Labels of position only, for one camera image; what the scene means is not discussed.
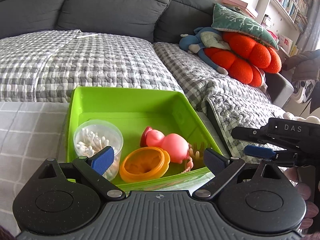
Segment white plush toy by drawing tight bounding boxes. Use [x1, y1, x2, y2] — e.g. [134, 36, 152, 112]
[283, 112, 320, 124]

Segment tan toy comb piece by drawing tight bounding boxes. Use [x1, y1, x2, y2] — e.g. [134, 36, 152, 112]
[181, 142, 205, 174]

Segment clear cotton swab jar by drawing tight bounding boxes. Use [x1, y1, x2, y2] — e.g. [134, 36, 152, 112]
[73, 119, 124, 181]

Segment grey quilted blanket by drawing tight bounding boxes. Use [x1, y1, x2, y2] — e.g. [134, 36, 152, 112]
[153, 42, 285, 163]

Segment pink toy pig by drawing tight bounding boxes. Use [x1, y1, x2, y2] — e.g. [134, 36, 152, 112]
[140, 126, 189, 164]

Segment orange toy lid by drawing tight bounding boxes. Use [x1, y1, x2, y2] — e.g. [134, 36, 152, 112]
[119, 147, 170, 183]

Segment green plastic cookie box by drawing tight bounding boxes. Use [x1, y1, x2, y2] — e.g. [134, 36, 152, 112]
[66, 86, 224, 193]

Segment light grey grid cloth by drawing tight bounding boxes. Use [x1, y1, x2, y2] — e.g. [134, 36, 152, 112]
[1, 102, 68, 235]

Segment red flower cushion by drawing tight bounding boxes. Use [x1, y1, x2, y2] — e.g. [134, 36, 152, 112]
[204, 32, 281, 87]

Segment brown jacket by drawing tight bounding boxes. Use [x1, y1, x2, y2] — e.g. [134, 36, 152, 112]
[282, 49, 320, 81]

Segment blue plush toy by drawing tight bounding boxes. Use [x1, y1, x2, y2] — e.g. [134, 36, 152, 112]
[178, 27, 231, 75]

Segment grey checked sofa blanket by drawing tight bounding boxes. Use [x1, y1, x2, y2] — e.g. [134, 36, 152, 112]
[1, 29, 182, 103]

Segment green snowflake cushion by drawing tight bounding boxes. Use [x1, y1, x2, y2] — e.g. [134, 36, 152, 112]
[211, 3, 278, 50]

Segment white bookshelf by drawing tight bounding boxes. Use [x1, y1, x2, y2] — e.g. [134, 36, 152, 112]
[255, 0, 312, 54]

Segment pink box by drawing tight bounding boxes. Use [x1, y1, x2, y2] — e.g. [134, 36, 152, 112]
[222, 0, 258, 19]

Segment dark grey sofa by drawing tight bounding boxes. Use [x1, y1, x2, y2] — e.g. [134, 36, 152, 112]
[1, 0, 292, 107]

